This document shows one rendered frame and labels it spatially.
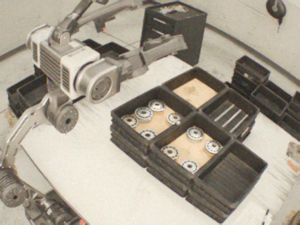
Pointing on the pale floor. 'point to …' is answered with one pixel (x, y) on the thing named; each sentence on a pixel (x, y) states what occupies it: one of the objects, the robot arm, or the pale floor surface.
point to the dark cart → (177, 28)
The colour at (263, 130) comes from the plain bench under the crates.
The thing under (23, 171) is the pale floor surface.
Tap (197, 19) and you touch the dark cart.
